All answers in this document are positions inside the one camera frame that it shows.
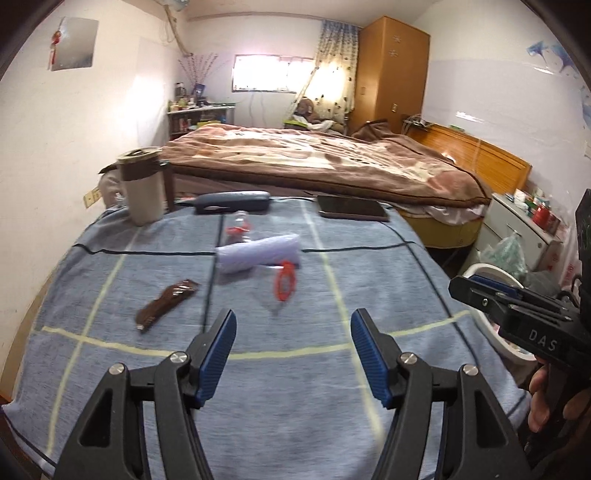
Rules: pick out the green plastic bag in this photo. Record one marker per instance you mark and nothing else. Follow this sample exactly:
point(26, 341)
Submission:
point(505, 254)

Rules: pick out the silver foil wall sheet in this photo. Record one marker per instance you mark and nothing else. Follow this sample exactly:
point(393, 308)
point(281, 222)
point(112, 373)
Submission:
point(76, 46)

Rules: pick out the barred window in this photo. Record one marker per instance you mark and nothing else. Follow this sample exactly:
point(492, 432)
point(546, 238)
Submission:
point(268, 71)

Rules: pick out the blue dolphin wall sticker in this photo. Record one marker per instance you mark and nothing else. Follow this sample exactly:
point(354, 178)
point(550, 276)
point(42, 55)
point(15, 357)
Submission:
point(554, 53)

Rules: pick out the red hanging ornament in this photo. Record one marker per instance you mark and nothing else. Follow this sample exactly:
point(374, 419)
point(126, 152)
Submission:
point(56, 39)

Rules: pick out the person's right hand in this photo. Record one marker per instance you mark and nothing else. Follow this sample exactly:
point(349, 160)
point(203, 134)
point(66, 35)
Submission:
point(538, 392)

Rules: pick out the brown snack wrapper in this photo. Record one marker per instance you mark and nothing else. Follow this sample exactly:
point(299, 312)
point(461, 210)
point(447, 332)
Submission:
point(166, 300)

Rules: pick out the wooden wardrobe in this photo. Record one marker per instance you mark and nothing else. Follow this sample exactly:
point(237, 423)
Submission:
point(392, 69)

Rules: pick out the cluttered shelf desk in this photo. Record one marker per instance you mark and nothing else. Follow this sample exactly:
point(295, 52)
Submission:
point(203, 115)

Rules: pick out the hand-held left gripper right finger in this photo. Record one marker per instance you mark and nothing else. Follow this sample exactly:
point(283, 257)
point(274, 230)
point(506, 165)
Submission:
point(369, 360)

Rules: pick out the dotted curtain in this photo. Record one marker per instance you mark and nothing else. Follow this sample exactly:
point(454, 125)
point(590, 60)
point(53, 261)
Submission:
point(337, 69)

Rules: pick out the wrapped wall pipe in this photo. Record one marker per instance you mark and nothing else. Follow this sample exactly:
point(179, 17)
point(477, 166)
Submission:
point(178, 32)

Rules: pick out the dark blue oblong case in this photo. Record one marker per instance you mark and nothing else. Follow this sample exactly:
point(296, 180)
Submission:
point(231, 202)

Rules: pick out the wall power socket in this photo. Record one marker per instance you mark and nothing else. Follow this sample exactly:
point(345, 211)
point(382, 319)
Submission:
point(92, 197)

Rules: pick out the brown patterned bed blanket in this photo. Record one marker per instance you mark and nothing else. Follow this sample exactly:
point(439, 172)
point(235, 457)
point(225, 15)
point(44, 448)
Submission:
point(323, 157)

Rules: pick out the white nightstand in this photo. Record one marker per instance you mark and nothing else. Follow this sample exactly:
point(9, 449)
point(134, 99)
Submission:
point(508, 221)

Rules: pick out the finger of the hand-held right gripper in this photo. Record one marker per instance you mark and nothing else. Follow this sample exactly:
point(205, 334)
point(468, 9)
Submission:
point(475, 295)
point(494, 286)

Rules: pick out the white brown thermos mug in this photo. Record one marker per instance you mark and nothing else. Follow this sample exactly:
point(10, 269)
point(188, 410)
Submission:
point(143, 194)

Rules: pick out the clear bottle red cap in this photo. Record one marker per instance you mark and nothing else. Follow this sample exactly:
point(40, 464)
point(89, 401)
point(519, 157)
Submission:
point(238, 228)

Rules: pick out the blue plaid blanket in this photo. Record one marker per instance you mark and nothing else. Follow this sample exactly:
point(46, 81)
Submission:
point(286, 415)

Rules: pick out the wooden headboard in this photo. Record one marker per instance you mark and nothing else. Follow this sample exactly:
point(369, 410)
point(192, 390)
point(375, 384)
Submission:
point(489, 161)

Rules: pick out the lavender rolled cloth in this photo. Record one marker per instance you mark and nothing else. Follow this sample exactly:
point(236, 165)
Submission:
point(256, 254)

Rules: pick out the bed with yellow base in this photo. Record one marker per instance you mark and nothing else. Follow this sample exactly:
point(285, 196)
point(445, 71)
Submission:
point(443, 230)

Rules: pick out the black smartphone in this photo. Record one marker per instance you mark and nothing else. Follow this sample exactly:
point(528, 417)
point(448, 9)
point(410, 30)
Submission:
point(351, 207)

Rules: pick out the brown teddy bear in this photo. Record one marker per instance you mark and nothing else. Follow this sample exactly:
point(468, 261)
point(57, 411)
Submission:
point(304, 108)

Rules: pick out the pile of small boxes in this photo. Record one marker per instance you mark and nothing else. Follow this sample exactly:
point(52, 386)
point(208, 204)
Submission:
point(535, 210)

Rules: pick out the purple branch bouquet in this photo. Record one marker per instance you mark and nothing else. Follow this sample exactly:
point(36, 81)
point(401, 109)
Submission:
point(198, 69)

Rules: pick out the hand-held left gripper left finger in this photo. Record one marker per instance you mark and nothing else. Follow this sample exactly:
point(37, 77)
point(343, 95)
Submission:
point(217, 355)

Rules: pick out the white box red print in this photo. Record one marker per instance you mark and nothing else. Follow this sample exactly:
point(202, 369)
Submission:
point(554, 263)

